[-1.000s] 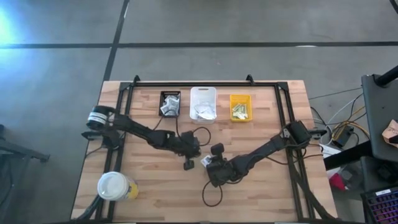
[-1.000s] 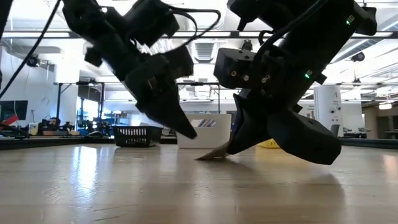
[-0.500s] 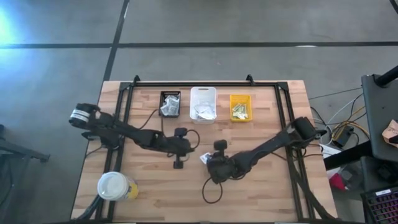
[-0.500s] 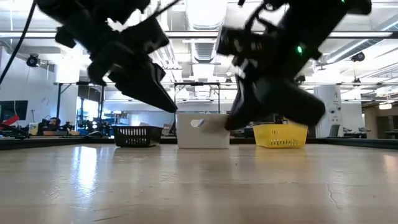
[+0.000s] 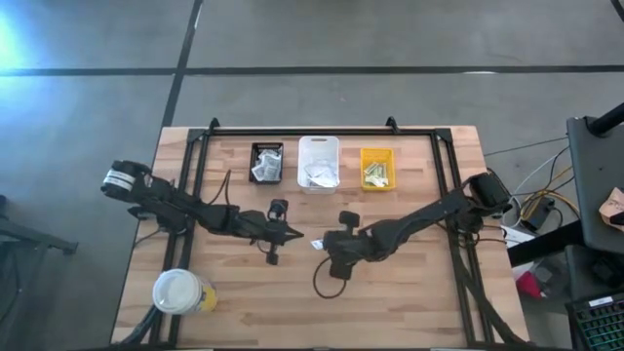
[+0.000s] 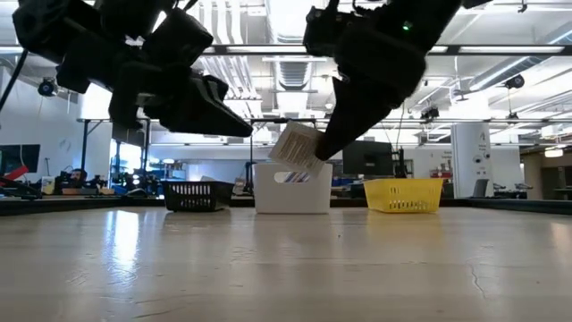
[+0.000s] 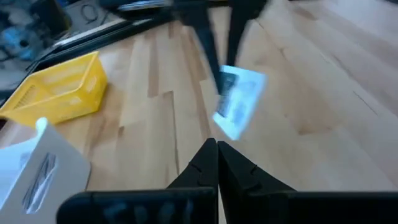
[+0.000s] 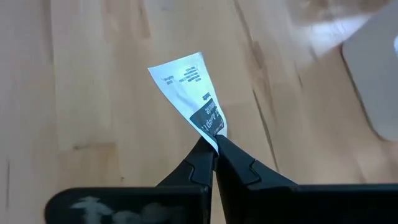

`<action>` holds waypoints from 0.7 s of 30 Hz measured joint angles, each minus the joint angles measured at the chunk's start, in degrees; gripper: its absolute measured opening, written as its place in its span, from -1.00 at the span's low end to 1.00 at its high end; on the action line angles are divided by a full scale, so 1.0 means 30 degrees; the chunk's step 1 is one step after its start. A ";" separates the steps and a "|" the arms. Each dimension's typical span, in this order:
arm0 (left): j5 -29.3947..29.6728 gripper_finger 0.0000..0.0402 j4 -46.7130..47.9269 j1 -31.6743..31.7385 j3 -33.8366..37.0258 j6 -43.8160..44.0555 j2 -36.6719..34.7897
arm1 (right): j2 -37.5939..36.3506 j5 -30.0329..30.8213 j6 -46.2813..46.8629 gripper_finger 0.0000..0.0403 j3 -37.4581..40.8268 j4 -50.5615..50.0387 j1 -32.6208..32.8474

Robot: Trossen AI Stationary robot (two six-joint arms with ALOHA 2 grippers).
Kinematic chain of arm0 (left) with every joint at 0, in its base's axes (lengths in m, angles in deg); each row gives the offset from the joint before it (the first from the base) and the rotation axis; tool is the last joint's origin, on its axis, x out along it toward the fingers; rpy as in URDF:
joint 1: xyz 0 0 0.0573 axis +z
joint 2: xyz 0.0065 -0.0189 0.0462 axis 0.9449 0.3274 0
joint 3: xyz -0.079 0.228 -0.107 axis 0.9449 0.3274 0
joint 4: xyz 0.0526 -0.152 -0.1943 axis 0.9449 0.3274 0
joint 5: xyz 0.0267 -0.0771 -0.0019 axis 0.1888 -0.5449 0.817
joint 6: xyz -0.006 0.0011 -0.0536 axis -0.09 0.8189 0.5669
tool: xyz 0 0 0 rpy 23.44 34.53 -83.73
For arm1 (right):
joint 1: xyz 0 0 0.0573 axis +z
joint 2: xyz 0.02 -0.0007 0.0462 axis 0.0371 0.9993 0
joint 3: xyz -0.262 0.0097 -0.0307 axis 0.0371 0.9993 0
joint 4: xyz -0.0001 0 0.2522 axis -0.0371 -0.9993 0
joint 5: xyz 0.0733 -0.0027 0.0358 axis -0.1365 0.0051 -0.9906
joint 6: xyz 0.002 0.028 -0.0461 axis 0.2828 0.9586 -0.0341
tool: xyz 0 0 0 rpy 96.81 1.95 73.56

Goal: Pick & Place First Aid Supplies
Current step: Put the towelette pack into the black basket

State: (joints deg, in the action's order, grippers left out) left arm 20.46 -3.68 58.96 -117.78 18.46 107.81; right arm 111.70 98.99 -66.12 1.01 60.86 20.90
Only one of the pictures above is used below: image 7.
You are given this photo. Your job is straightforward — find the yellow slotted plastic basket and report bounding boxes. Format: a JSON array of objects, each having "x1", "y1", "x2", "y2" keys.
[{"x1": 0, "y1": 51, "x2": 108, "y2": 128}]

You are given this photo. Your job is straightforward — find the white antiseptic towelette packet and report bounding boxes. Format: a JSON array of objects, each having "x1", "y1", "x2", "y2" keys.
[{"x1": 212, "y1": 64, "x2": 269, "y2": 141}]

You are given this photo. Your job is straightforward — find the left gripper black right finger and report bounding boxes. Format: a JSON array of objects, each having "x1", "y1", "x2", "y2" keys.
[{"x1": 218, "y1": 141, "x2": 398, "y2": 224}]

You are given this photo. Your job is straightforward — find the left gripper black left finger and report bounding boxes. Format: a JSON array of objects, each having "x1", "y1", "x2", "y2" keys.
[{"x1": 57, "y1": 138, "x2": 218, "y2": 224}]

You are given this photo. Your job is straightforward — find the black aluminium table frame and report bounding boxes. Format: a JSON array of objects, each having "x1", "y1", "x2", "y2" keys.
[{"x1": 0, "y1": 12, "x2": 231, "y2": 103}]

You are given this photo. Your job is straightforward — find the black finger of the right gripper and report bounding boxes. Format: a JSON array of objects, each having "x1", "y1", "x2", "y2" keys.
[
  {"x1": 175, "y1": 12, "x2": 225, "y2": 95},
  {"x1": 226, "y1": 12, "x2": 265, "y2": 68}
]

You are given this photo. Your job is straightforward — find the white plastic bin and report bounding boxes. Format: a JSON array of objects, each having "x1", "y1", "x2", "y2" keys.
[{"x1": 0, "y1": 117, "x2": 91, "y2": 224}]

